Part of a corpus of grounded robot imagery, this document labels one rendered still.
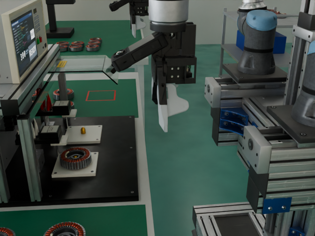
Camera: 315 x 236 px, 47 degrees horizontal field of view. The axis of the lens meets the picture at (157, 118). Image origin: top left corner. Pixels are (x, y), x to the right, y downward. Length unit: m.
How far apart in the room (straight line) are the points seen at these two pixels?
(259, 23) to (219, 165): 1.58
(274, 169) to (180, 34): 0.54
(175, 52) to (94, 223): 0.61
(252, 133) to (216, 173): 1.66
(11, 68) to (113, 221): 0.55
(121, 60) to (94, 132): 0.89
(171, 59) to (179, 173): 2.06
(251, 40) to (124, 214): 0.82
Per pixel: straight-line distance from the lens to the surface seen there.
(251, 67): 1.51
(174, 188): 2.56
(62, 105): 1.51
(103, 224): 1.12
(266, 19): 1.48
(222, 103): 1.50
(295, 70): 1.40
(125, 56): 0.70
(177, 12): 0.68
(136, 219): 1.13
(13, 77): 1.18
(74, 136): 1.55
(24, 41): 1.26
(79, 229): 1.06
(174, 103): 0.70
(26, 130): 1.10
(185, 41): 0.71
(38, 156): 1.35
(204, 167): 2.81
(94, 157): 1.38
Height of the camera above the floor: 1.47
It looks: 24 degrees down
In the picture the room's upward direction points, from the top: straight up
